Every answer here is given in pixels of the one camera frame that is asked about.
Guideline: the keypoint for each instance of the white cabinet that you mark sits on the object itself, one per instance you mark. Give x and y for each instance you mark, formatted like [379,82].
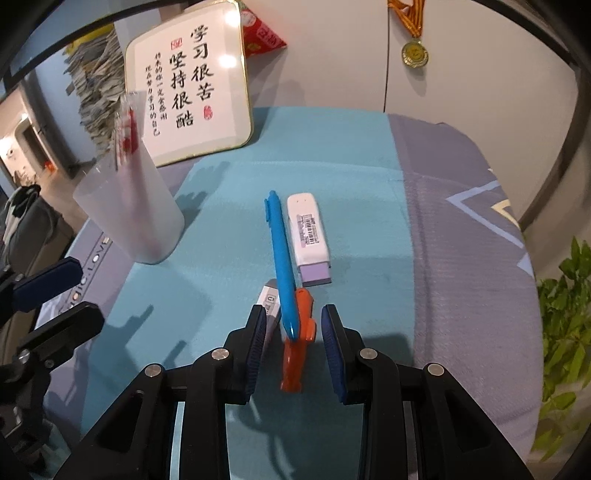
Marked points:
[461,92]

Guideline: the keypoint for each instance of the white purple eraser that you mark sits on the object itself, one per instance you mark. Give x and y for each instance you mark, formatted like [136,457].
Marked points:
[307,230]

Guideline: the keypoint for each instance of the dark grey cloth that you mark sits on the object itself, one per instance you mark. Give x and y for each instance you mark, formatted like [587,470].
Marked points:
[41,221]

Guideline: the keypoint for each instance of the orange pen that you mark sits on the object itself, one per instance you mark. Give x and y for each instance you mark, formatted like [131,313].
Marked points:
[293,364]

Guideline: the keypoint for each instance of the green leafy plant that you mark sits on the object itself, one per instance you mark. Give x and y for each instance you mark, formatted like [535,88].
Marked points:
[568,323]

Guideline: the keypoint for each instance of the small white eraser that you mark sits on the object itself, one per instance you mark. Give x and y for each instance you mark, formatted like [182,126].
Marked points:
[269,300]

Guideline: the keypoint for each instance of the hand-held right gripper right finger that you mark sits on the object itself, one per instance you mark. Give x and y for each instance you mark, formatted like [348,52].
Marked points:
[332,355]

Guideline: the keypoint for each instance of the blue pen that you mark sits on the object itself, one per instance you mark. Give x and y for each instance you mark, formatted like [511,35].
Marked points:
[281,258]

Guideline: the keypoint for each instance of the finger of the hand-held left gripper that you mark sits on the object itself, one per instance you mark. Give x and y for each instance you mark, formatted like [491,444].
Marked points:
[64,332]
[46,281]

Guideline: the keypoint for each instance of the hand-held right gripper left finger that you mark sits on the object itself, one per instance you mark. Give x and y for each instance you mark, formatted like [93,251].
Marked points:
[256,350]

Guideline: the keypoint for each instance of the gold medal with striped ribbon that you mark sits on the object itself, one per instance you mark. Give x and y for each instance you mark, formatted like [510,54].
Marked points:
[414,53]

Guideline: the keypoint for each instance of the gold-framed calligraphy plaque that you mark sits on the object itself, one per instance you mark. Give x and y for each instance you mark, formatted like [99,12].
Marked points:
[152,83]

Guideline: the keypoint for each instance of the red pen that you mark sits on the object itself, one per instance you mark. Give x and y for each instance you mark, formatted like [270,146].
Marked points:
[125,138]

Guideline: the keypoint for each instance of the blue and grey tablecloth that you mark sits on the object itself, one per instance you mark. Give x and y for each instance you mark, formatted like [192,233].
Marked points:
[369,230]

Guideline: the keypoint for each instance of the red hanging ornament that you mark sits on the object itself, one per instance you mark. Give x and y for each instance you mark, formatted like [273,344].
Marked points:
[263,37]

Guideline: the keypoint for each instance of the translucent plastic pen cup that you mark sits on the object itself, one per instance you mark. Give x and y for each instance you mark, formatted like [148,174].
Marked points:
[138,221]

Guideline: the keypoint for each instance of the stack of papers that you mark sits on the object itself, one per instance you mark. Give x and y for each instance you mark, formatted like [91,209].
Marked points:
[99,101]

